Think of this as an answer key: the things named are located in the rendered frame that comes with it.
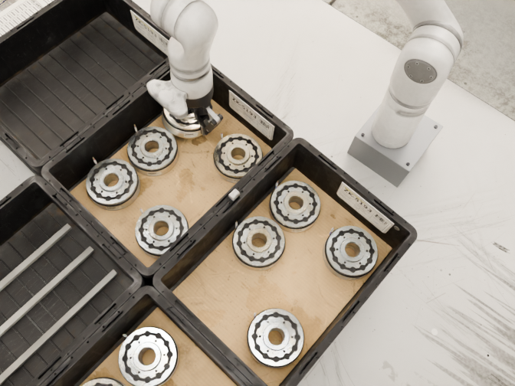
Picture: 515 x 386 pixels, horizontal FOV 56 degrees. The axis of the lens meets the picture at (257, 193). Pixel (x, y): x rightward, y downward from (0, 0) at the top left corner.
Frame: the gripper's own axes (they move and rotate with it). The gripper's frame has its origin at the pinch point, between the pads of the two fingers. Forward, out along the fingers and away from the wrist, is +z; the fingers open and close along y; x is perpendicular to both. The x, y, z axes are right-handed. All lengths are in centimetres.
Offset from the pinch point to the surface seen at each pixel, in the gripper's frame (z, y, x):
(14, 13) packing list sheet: 18, 67, 6
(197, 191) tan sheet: 4.1, -10.0, 10.1
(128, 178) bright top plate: 0.9, 0.7, 18.6
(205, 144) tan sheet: 4.3, -3.3, 1.3
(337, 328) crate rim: -6, -48, 13
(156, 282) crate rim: -6.1, -20.8, 29.0
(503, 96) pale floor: 88, -44, -135
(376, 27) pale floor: 89, 19, -124
